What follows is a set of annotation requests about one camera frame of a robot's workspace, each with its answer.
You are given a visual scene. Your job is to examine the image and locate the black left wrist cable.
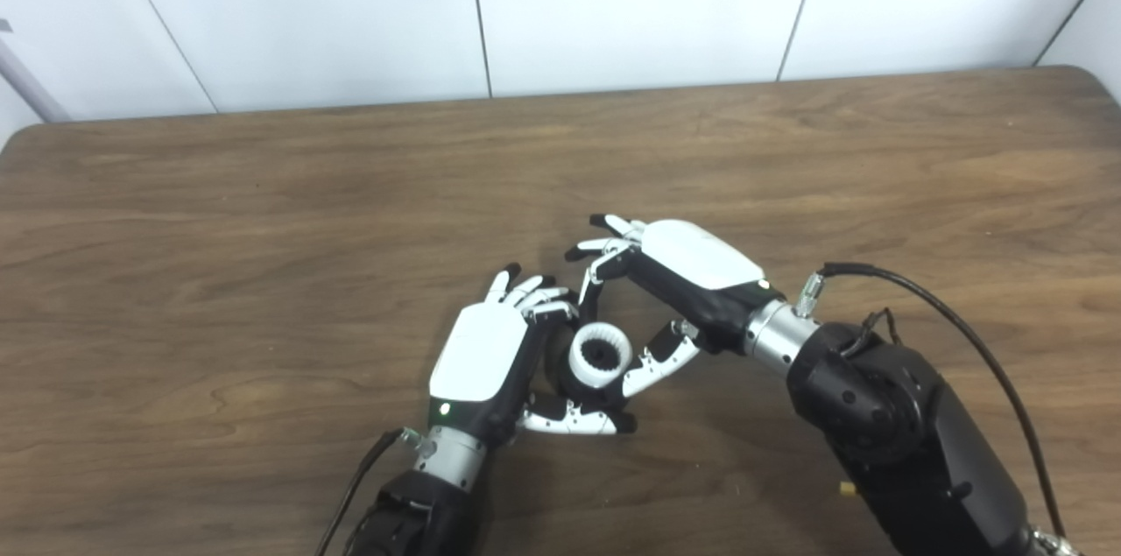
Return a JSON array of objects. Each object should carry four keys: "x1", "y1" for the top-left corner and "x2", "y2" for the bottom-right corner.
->
[{"x1": 315, "y1": 427, "x2": 421, "y2": 556}]

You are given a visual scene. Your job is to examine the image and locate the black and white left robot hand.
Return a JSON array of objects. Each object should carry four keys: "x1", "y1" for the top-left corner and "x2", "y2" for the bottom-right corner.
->
[{"x1": 427, "y1": 263, "x2": 638, "y2": 452}]

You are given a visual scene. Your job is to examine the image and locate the round black plastic part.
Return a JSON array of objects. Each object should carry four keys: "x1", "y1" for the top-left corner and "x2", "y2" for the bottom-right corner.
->
[{"x1": 546, "y1": 320, "x2": 637, "y2": 413}]

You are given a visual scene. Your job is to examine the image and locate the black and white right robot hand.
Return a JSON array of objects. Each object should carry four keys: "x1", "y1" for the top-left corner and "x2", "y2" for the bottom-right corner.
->
[{"x1": 565, "y1": 214, "x2": 772, "y2": 399}]

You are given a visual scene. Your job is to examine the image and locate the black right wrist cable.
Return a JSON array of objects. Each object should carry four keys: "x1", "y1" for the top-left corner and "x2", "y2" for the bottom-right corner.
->
[{"x1": 795, "y1": 263, "x2": 1068, "y2": 539}]

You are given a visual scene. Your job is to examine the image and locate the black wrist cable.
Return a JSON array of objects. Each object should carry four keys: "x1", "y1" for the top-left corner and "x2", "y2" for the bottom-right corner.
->
[
  {"x1": 315, "y1": 427, "x2": 421, "y2": 556},
  {"x1": 795, "y1": 263, "x2": 1068, "y2": 539}
]

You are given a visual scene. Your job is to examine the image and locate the grey corner pole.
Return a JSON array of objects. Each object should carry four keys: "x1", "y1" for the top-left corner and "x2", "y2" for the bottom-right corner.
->
[{"x1": 0, "y1": 18, "x2": 71, "y2": 123}]

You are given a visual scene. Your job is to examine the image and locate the white plastic ring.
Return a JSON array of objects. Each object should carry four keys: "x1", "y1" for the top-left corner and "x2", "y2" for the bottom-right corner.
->
[{"x1": 569, "y1": 321, "x2": 633, "y2": 389}]

